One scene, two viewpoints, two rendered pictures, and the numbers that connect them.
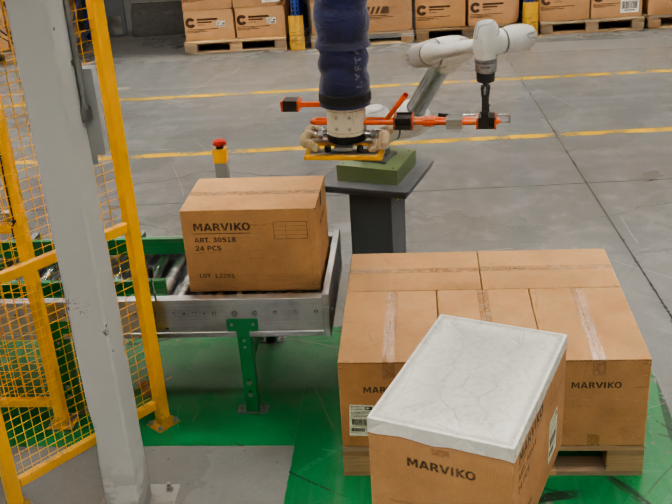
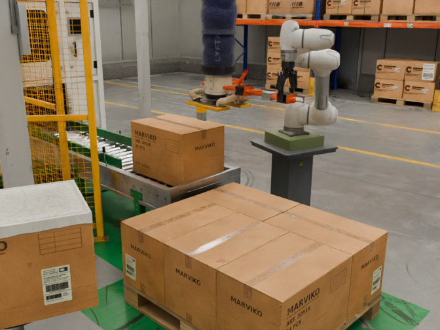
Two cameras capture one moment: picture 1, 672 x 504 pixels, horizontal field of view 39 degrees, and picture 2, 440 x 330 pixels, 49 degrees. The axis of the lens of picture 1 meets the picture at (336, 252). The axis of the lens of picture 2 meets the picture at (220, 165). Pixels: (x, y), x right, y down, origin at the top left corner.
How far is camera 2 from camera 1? 2.64 m
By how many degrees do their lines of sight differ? 36
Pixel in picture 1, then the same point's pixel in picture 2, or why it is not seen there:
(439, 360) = (8, 194)
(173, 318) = (112, 180)
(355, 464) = (128, 296)
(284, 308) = (152, 191)
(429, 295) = (228, 212)
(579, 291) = (318, 245)
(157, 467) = not seen: hidden behind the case
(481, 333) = (59, 193)
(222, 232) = (145, 139)
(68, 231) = not seen: outside the picture
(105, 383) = (8, 183)
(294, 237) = (173, 151)
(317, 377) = not seen: hidden behind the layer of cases
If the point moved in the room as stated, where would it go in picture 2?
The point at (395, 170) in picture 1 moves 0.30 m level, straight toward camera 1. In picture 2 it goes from (289, 140) to (264, 148)
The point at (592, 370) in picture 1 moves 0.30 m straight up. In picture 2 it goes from (243, 292) to (244, 232)
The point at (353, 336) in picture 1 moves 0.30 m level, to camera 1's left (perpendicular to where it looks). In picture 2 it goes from (152, 214) to (120, 202)
